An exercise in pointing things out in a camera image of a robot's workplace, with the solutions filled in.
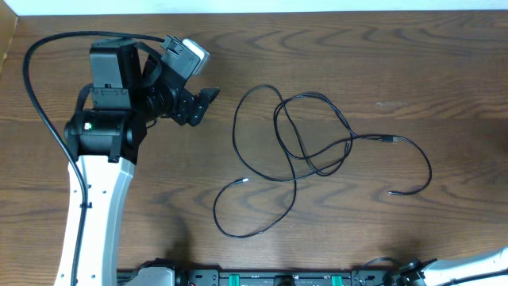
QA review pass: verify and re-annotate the black USB cable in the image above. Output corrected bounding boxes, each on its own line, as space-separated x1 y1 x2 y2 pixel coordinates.
213 83 400 239

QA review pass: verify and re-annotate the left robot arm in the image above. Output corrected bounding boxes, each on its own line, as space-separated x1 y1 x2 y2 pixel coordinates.
55 37 219 285

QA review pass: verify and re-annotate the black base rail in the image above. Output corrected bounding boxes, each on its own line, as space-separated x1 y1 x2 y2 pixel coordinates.
117 257 487 286

